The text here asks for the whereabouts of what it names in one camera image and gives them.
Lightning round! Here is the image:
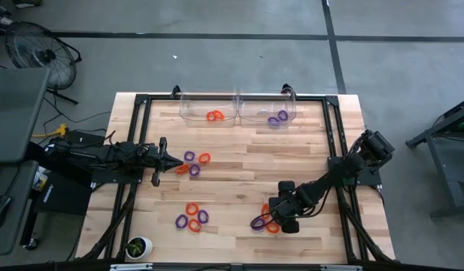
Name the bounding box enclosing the silver metal bracket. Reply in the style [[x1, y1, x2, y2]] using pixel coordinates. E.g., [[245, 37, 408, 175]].
[[320, 264, 362, 271], [110, 263, 153, 271]]

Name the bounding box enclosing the black leg with caster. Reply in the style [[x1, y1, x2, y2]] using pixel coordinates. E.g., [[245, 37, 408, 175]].
[[20, 210, 40, 251]]

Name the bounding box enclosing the white blue container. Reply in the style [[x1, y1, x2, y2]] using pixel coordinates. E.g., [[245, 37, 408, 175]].
[[32, 167, 49, 192]]

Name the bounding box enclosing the clear plastic bin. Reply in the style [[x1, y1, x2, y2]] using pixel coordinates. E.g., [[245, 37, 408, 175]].
[[178, 89, 239, 129], [237, 89, 297, 129]]

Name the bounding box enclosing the black desk beam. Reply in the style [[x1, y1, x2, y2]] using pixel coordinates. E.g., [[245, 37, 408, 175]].
[[26, 142, 96, 187]]

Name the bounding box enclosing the black metal cart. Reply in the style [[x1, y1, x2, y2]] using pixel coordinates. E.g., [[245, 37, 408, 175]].
[[405, 96, 464, 219]]

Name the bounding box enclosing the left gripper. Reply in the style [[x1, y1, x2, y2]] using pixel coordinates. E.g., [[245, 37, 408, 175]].
[[141, 137, 184, 187]]

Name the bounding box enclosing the black computer case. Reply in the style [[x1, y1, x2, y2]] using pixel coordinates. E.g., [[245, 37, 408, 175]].
[[35, 171, 93, 216]]

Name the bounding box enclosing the grey desk top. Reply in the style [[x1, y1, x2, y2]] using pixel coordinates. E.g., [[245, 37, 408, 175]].
[[0, 67, 51, 163], [0, 160, 40, 257]]

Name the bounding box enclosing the small plant in white pot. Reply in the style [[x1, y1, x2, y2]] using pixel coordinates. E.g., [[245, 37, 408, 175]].
[[125, 236, 154, 260]]

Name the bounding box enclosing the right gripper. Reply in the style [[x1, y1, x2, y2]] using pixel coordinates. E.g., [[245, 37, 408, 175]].
[[268, 181, 306, 234]]

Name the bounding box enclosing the black floor fan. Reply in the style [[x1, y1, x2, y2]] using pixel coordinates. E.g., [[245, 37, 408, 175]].
[[4, 20, 83, 105]]

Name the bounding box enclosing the black floor cable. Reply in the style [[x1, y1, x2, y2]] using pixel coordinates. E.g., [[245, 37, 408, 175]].
[[43, 96, 112, 125]]

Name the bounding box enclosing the black aluminium rig frame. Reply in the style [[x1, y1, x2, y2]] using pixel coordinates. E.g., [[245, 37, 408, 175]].
[[79, 85, 394, 271]]

